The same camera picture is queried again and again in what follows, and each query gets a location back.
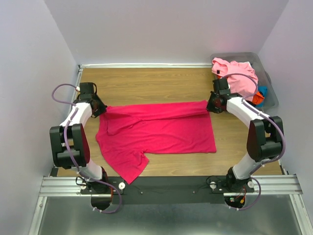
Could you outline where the magenta t-shirt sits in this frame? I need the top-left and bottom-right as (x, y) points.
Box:
(95, 100), (217, 184)

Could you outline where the aluminium front rail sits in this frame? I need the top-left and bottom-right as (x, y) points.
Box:
(40, 175), (303, 197)

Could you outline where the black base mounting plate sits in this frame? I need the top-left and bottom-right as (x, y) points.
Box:
(75, 176), (254, 205)

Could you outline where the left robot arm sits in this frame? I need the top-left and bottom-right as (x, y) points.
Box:
(49, 82), (112, 194)

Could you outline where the clear plastic bin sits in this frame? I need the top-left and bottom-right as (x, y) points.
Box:
(210, 52), (279, 112)

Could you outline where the light pink t-shirt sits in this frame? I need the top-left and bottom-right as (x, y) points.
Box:
(212, 57), (258, 101)

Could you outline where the orange t-shirt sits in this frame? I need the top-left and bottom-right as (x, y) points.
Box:
(252, 91), (265, 105)

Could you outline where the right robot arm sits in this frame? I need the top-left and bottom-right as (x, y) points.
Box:
(206, 75), (286, 192)

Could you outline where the teal t-shirt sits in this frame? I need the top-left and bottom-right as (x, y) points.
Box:
(257, 86), (268, 99)

